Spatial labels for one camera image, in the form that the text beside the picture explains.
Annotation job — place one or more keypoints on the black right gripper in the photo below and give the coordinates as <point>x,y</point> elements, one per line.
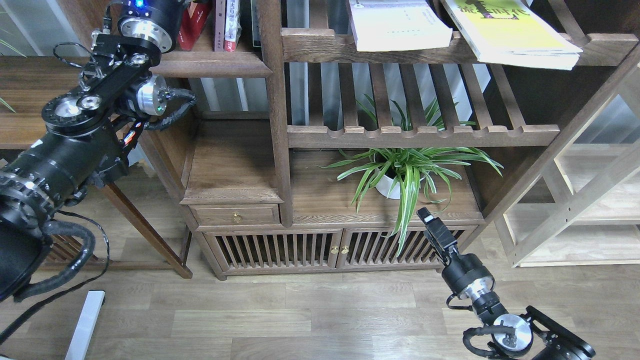
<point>439,236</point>

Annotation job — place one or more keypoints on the yellow green book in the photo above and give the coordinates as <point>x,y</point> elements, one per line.
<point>509,33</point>

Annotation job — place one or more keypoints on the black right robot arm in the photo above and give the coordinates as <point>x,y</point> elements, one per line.
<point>503,335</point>

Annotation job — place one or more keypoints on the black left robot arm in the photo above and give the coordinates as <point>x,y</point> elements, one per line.
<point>90,131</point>

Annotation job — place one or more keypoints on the light wooden shelf unit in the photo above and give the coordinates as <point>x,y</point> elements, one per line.
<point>584,207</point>

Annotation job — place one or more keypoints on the white book on shelf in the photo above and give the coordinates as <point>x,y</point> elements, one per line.
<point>396,25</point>

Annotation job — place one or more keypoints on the green spider plant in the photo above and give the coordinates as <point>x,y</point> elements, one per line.
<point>409,171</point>

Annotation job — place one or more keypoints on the white plant pot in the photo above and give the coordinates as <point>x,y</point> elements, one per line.
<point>389,187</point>

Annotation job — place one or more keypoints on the right slatted cabinet door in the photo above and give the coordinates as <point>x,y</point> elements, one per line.
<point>372,249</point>

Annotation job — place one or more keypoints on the slatted cabinet door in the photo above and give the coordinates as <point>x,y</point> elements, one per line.
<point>275,252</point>
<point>372,249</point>

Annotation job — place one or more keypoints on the dark wooden bookshelf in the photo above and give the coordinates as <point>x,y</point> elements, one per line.
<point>324,95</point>

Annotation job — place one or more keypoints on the left slatted cabinet door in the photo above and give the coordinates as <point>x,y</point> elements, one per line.
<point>275,252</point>

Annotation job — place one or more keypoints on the red white upright book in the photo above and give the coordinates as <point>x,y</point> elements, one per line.
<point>232,30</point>

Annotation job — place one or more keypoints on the dark slatted wooden rack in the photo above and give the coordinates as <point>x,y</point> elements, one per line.
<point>63,251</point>

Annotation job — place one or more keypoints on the white metal leg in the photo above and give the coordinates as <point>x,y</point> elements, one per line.
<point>87,320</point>

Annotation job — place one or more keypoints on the dark wooden side table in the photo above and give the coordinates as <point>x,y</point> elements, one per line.
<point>141,211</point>

